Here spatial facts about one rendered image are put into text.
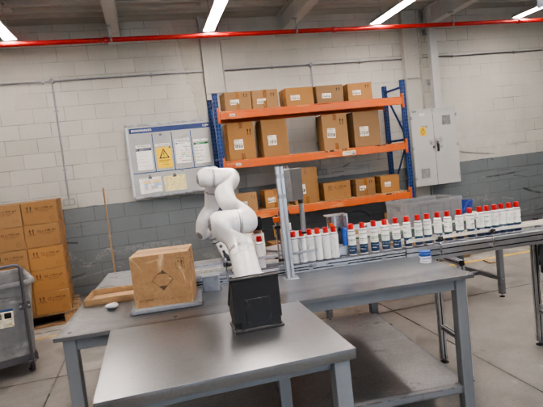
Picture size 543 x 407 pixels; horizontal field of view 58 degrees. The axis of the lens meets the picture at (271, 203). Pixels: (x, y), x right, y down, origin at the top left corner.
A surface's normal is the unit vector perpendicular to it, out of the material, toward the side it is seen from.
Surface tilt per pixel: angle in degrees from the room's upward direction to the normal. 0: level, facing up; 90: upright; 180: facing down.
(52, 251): 90
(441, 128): 90
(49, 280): 90
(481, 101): 90
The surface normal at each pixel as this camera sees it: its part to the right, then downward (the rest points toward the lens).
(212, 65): 0.25, 0.05
